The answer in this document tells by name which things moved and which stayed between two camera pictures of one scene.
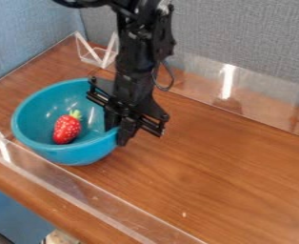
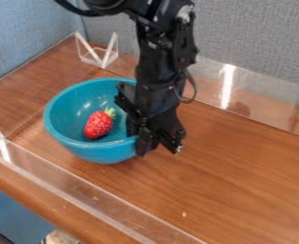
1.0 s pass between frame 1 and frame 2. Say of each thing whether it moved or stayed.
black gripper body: moved
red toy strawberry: moved
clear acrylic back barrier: stayed
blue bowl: moved
